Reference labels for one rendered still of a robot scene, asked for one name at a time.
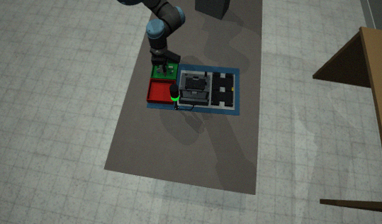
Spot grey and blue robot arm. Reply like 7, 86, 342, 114
117, 0, 186, 64

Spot red open-top bin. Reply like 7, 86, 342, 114
146, 78, 176, 105

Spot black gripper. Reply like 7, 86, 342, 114
151, 54, 168, 76

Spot green circuit board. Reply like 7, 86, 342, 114
156, 65, 174, 76

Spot green bin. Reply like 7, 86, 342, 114
150, 60, 179, 80

